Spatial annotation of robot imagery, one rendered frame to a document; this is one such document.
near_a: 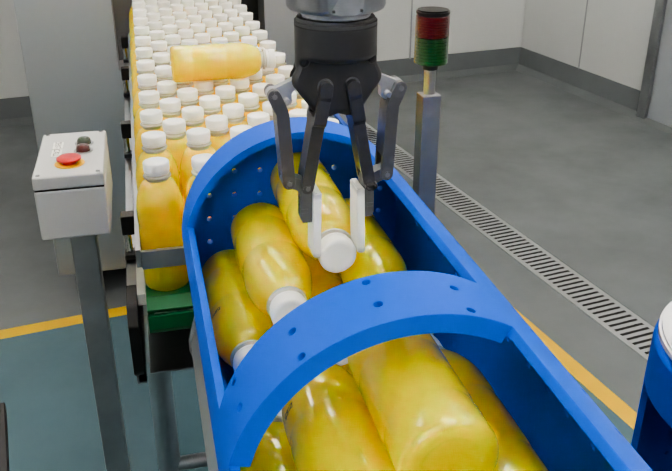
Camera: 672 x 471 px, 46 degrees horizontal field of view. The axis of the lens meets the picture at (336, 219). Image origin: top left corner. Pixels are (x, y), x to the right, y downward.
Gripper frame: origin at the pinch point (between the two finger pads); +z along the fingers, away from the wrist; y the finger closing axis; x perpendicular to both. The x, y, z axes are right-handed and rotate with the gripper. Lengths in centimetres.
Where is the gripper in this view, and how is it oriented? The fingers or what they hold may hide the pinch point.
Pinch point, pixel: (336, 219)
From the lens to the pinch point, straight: 79.7
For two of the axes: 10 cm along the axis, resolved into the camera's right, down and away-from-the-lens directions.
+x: -2.4, -4.1, 8.8
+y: 9.7, -1.0, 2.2
